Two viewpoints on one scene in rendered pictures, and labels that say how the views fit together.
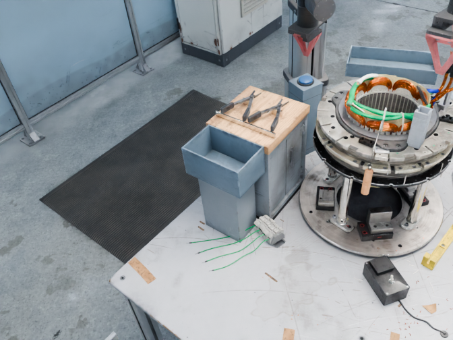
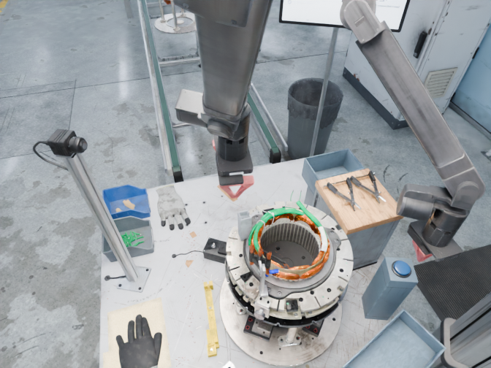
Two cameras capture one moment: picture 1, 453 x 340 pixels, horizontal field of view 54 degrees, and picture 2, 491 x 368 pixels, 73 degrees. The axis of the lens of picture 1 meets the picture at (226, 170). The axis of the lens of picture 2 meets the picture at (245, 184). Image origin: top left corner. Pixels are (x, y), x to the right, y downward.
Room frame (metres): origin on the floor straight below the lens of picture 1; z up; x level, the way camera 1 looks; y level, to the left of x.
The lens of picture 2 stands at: (0.98, -0.84, 1.83)
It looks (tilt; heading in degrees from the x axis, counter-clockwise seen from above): 47 degrees down; 121
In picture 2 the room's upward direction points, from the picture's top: straight up
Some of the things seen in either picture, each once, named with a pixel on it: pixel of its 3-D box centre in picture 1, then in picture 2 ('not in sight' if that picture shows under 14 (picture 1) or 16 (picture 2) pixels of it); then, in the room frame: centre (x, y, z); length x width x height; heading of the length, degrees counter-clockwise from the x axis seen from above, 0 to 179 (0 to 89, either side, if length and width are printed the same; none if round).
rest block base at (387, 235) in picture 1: (374, 230); not in sight; (0.72, -0.37, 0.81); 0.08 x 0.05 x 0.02; 89
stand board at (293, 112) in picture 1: (258, 117); (357, 198); (0.93, -0.10, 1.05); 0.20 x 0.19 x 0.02; 139
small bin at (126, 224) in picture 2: not in sight; (128, 237); (0.27, -0.48, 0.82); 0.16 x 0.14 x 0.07; 46
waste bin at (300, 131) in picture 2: not in sight; (310, 124); (0.34, 1.19, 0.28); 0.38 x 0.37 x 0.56; 47
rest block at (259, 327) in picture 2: (411, 187); (262, 326); (0.84, -0.50, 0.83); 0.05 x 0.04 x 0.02; 11
